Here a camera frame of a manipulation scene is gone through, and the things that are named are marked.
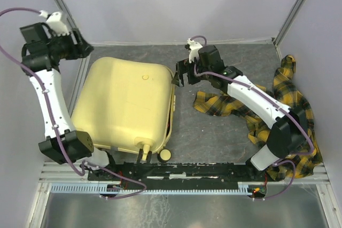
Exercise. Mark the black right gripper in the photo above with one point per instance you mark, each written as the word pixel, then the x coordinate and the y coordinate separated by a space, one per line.
pixel 184 67

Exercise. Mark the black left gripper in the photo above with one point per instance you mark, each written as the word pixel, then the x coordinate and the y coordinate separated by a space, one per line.
pixel 83 47

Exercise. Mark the yellow suitcase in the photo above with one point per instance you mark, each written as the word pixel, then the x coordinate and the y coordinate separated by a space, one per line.
pixel 127 105

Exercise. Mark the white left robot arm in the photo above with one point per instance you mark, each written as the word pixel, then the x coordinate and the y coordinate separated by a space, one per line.
pixel 41 54

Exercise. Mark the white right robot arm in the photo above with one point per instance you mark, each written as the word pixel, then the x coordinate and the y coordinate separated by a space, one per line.
pixel 288 126

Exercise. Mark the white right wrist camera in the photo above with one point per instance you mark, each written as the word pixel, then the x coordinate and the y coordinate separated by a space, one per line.
pixel 193 47

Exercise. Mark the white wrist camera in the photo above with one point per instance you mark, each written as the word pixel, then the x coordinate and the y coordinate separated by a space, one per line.
pixel 56 21
pixel 193 47

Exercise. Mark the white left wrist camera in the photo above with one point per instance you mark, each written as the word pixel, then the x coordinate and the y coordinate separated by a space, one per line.
pixel 56 21

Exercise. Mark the left aluminium frame post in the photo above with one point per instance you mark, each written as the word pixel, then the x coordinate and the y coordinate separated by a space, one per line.
pixel 73 72

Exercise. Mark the aluminium frame post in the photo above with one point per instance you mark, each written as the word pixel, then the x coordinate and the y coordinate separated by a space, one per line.
pixel 288 22
pixel 73 72

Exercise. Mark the right aluminium frame post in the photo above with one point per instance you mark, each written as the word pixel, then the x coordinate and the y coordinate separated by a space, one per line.
pixel 288 22

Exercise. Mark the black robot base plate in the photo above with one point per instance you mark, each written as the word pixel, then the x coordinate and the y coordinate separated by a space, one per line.
pixel 191 175

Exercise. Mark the blue slotted cable duct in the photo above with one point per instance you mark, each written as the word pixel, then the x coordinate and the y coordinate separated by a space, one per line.
pixel 109 189

